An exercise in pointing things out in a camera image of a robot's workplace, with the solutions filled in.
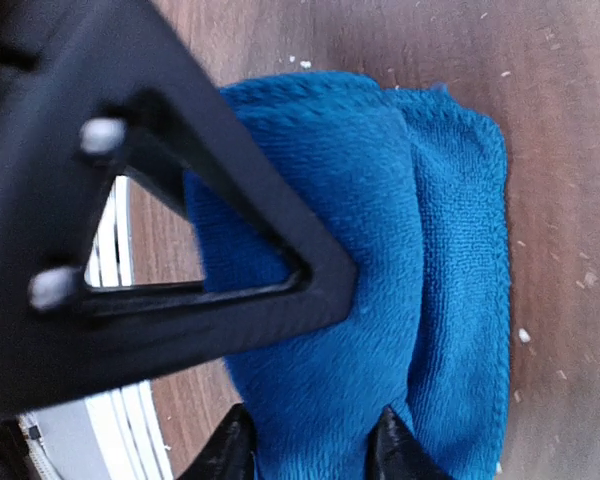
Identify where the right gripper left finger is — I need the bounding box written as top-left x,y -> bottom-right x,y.
178,404 -> 256,480

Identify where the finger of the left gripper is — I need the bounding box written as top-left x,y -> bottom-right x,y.
0,1 -> 356,420

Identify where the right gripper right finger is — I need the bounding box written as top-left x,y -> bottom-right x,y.
367,405 -> 451,480

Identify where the blue towel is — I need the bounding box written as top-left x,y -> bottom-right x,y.
183,69 -> 512,480

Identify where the front aluminium rail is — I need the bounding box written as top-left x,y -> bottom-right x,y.
17,174 -> 176,480

